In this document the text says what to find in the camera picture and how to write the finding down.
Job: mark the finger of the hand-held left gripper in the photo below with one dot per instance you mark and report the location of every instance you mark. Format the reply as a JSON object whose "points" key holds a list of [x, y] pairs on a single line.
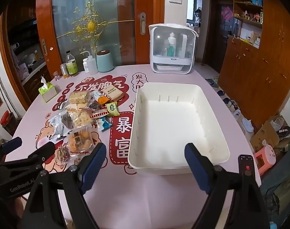
{"points": [[47, 149], [13, 143]]}

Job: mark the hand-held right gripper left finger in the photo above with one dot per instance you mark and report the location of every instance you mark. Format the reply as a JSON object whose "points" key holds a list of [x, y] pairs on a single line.
{"points": [[94, 169]]}

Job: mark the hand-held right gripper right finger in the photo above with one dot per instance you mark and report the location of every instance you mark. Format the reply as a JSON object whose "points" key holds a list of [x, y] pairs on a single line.
{"points": [[197, 169]]}

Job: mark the small clear nut packet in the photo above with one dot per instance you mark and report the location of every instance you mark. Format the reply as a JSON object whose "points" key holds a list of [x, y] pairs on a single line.
{"points": [[63, 153]]}

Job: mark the silver foil packet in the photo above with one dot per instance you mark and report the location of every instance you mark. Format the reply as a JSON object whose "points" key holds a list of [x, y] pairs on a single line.
{"points": [[62, 131]]}

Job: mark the white printed foil packet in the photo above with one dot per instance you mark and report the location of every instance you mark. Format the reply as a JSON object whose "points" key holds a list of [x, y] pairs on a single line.
{"points": [[54, 121]]}

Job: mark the orange egg yolk pastry packet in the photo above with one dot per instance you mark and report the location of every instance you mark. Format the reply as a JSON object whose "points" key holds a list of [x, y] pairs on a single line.
{"points": [[79, 139]]}

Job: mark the pale puffs clear packet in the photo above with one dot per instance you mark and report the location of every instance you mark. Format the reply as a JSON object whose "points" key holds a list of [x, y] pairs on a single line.
{"points": [[81, 119]]}

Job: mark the blue candy packet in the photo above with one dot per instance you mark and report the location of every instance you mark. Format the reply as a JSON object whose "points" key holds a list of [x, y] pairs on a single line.
{"points": [[104, 124]]}

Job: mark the white plastic bin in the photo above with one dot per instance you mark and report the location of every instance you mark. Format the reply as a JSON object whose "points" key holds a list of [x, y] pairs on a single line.
{"points": [[171, 124]]}

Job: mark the red striped snack packet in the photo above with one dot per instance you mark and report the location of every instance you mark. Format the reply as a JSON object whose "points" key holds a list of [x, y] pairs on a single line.
{"points": [[99, 114]]}

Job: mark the yellow crumbly pastry packet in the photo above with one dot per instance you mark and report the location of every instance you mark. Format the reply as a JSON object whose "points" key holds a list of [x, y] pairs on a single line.
{"points": [[79, 97]]}

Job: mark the green pastry packet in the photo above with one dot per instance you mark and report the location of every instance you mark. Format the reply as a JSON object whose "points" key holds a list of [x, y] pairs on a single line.
{"points": [[112, 109]]}

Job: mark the dark round snack packet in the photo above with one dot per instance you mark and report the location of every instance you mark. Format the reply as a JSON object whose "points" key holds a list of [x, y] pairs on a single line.
{"points": [[94, 105]]}

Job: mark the small orange packet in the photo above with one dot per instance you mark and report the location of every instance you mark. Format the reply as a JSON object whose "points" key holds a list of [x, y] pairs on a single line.
{"points": [[102, 99]]}

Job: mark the small pale blue packet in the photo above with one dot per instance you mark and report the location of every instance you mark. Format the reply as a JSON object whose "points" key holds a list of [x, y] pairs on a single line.
{"points": [[96, 93]]}

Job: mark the kraft cracker packet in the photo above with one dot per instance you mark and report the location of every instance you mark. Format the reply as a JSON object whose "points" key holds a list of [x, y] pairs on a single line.
{"points": [[112, 93]]}

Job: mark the red plastic item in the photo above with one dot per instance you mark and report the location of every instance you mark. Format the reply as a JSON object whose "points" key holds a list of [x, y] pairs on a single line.
{"points": [[6, 119]]}

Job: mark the black smartphone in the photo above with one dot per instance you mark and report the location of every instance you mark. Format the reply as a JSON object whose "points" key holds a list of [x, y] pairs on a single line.
{"points": [[248, 171]]}

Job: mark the green tissue box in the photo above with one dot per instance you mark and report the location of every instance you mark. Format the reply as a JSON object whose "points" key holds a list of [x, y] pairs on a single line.
{"points": [[47, 91]]}

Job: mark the light blue slipper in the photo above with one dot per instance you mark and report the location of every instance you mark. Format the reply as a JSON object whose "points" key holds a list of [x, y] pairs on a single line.
{"points": [[247, 124]]}

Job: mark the white slipper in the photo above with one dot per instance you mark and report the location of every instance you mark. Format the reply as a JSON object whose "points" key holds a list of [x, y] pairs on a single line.
{"points": [[237, 113]]}

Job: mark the pink electric heater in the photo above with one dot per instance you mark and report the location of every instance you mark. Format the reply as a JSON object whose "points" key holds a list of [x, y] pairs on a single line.
{"points": [[265, 158]]}

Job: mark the black and white sneakers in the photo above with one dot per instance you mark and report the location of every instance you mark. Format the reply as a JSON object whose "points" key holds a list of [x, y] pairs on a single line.
{"points": [[230, 104]]}

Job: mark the small glass jar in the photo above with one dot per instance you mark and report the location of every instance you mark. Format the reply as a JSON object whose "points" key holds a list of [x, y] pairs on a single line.
{"points": [[55, 75]]}

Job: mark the open cardboard box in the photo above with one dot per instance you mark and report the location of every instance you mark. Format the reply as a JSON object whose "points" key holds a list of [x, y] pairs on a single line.
{"points": [[266, 134]]}

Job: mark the jar with orange contents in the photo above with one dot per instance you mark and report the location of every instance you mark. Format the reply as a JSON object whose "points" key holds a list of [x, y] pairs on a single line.
{"points": [[64, 71]]}

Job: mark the dark green cloth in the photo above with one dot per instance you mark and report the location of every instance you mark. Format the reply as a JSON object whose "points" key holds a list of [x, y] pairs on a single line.
{"points": [[280, 195]]}

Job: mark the green label glass bottle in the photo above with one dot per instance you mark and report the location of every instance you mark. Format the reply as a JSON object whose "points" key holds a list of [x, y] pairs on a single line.
{"points": [[71, 64]]}

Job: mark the white pill bottle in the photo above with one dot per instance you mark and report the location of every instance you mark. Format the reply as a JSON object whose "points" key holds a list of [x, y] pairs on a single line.
{"points": [[85, 65]]}

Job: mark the white squeeze wash bottle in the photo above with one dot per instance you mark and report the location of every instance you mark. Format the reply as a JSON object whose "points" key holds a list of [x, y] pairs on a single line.
{"points": [[93, 64]]}

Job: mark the teal canister with wooden lid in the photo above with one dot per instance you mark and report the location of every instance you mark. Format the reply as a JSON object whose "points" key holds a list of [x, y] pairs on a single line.
{"points": [[104, 61]]}

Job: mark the wooden shelf cabinet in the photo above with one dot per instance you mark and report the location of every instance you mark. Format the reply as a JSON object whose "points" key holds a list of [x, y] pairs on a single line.
{"points": [[261, 76]]}

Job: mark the white clear-dome storage organizer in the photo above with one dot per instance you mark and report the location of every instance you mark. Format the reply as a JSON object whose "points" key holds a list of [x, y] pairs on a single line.
{"points": [[159, 62]]}

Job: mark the white bottle with teal label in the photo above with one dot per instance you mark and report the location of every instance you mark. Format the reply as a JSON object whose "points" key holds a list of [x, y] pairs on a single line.
{"points": [[171, 45]]}

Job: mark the dark wooden door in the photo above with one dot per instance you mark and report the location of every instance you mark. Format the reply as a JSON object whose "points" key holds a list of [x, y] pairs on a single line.
{"points": [[216, 40]]}

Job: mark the wooden frosted glass sliding door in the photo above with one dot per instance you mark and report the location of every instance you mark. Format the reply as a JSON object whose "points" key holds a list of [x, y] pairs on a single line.
{"points": [[68, 9]]}

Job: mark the white shelf boxes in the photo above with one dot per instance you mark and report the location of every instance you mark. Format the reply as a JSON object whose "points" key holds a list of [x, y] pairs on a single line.
{"points": [[256, 40]]}

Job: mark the pink door poster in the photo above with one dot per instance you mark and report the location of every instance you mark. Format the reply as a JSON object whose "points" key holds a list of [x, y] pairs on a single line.
{"points": [[227, 13]]}

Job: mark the blue shelf box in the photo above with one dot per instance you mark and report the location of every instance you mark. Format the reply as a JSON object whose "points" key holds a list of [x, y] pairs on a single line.
{"points": [[257, 0]]}

